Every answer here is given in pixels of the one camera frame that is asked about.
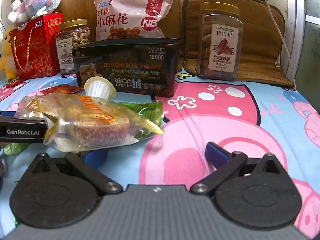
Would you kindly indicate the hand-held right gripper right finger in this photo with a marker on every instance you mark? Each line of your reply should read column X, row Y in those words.
column 216, row 152

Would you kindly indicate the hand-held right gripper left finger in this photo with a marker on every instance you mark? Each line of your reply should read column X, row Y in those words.
column 96, row 157

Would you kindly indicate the clear cake packet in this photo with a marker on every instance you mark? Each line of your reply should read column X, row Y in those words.
column 100, row 120

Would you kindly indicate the green snack packet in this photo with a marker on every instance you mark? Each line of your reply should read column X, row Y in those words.
column 143, row 110

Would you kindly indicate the black printed box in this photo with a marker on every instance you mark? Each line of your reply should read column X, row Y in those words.
column 125, row 65

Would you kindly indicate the green wrapper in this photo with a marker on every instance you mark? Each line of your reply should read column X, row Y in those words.
column 13, row 148

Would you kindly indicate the red flat sachet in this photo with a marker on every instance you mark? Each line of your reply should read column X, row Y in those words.
column 16, row 83

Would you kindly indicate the red small snack packets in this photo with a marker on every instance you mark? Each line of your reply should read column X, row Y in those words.
column 61, row 90

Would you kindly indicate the white jelly cup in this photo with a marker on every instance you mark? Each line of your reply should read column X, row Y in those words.
column 98, row 87

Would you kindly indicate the yellow plush toy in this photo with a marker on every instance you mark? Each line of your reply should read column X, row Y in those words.
column 7, row 55

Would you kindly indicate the red gift box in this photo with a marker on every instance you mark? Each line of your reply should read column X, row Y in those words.
column 37, row 47

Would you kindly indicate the cashew jar with gold lid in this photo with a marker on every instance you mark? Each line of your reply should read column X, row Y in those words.
column 75, row 40

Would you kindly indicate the pecan jar with gold lid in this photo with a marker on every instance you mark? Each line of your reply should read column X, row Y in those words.
column 221, row 42

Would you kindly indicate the brown woven seat mat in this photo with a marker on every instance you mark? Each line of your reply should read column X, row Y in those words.
column 260, row 30

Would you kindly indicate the pink plush toy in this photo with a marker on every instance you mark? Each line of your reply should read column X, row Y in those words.
column 37, row 0

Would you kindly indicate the pink snack bag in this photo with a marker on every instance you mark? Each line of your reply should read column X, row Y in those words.
column 130, row 12

